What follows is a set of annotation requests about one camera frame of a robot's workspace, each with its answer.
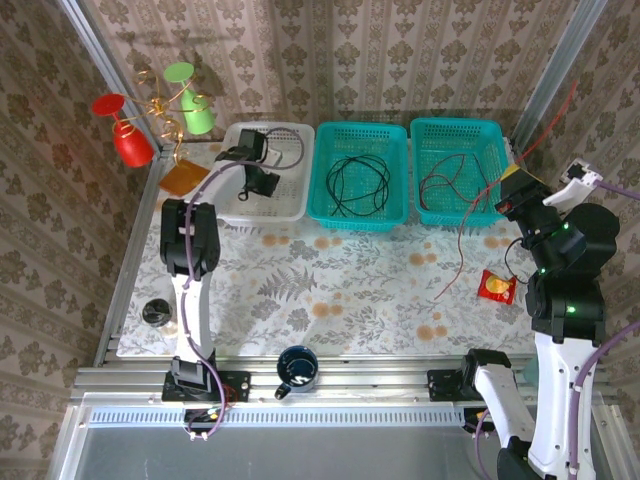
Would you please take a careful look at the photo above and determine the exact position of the thin red cable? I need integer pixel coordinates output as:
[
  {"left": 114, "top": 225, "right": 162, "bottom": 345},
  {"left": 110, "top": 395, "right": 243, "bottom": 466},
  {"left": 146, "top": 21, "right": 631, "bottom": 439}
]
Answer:
[
  {"left": 433, "top": 79, "right": 579, "bottom": 301},
  {"left": 422, "top": 154, "right": 494, "bottom": 209},
  {"left": 418, "top": 153, "right": 481, "bottom": 211}
]

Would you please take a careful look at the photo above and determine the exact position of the white plastic basket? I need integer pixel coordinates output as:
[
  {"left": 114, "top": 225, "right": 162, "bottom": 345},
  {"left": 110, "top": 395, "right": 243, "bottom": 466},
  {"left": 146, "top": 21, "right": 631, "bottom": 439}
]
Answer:
[{"left": 206, "top": 122, "right": 317, "bottom": 224}]

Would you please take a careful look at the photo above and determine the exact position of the teal plastic basket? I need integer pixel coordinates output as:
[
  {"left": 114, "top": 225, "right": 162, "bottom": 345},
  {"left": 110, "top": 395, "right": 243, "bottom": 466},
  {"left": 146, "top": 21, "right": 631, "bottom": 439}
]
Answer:
[
  {"left": 305, "top": 121, "right": 409, "bottom": 232},
  {"left": 409, "top": 117, "right": 516, "bottom": 227}
]

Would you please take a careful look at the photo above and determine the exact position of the green goblet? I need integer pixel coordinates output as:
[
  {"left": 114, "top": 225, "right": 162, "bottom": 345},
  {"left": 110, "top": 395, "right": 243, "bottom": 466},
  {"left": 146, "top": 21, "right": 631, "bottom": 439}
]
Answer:
[{"left": 163, "top": 62, "right": 216, "bottom": 135}]

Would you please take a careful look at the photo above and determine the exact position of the red snack packet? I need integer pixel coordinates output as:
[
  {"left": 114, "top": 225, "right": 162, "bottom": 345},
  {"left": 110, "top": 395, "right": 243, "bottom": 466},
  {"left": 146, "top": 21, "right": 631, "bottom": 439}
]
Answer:
[{"left": 477, "top": 268, "right": 517, "bottom": 304}]

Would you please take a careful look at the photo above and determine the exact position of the red goblet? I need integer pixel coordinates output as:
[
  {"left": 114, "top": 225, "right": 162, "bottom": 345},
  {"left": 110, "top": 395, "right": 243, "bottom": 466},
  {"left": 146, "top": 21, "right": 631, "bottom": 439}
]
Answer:
[{"left": 91, "top": 93, "right": 155, "bottom": 169}]

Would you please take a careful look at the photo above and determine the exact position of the floral table mat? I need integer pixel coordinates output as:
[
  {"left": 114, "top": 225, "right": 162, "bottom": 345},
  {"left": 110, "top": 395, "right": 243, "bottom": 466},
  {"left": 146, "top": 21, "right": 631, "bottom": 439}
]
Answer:
[{"left": 117, "top": 141, "right": 576, "bottom": 359}]

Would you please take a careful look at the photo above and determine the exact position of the small jar black lid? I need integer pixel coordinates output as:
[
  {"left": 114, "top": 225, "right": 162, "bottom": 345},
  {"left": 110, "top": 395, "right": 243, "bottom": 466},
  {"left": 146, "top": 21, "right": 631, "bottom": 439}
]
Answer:
[{"left": 142, "top": 298, "right": 184, "bottom": 336}]

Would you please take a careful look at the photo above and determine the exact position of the dark blue mug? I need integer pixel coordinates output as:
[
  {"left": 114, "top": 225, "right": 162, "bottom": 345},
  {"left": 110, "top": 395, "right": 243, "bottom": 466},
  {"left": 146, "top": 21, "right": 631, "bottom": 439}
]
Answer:
[{"left": 273, "top": 344, "right": 320, "bottom": 401}]

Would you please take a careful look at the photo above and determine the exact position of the grey metal panel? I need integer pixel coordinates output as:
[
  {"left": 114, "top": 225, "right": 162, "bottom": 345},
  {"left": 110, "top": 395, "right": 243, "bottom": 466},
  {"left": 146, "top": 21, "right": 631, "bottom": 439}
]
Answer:
[{"left": 49, "top": 402, "right": 626, "bottom": 480}]

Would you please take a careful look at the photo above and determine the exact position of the aluminium side rail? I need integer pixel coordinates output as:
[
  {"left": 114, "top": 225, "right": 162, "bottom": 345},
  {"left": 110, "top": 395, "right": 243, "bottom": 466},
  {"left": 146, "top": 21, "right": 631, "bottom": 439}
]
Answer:
[
  {"left": 93, "top": 147, "right": 169, "bottom": 369},
  {"left": 508, "top": 137, "right": 532, "bottom": 187}
]

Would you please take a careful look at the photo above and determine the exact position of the gold wire glass stand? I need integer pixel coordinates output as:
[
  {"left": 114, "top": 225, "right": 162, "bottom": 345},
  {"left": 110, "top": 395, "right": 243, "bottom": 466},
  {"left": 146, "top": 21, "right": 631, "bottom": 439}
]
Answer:
[{"left": 132, "top": 69, "right": 217, "bottom": 197}]

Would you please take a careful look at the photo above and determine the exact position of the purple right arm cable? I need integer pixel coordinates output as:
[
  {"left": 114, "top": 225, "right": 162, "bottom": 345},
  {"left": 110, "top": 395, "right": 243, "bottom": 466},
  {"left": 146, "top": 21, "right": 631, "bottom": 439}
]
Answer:
[{"left": 472, "top": 179, "right": 640, "bottom": 480}]

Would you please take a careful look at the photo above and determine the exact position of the aluminium frame post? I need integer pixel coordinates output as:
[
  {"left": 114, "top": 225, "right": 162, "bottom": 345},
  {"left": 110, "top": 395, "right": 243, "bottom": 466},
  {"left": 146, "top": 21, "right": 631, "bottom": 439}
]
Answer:
[
  {"left": 512, "top": 0, "right": 609, "bottom": 146},
  {"left": 55, "top": 0, "right": 169, "bottom": 154}
]

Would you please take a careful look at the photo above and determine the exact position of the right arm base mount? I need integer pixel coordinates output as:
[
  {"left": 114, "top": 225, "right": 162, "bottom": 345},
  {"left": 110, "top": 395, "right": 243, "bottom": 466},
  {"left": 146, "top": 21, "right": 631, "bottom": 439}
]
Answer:
[{"left": 427, "top": 368, "right": 481, "bottom": 403}]

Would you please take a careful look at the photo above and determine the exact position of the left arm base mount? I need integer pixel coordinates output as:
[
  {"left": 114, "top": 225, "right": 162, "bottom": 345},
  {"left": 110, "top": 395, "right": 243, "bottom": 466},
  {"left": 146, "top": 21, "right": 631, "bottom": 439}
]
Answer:
[{"left": 162, "top": 370, "right": 251, "bottom": 403}]

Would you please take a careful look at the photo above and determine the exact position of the aluminium front rail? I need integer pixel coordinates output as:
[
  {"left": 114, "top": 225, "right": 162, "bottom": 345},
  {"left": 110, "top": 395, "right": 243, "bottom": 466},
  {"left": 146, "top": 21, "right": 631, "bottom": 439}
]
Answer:
[{"left": 69, "top": 352, "right": 616, "bottom": 404}]

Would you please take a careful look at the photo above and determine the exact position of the white slotted cable duct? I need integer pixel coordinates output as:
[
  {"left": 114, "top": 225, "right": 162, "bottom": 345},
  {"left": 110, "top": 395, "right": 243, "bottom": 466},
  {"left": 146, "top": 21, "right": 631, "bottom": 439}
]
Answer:
[{"left": 87, "top": 405, "right": 469, "bottom": 427}]

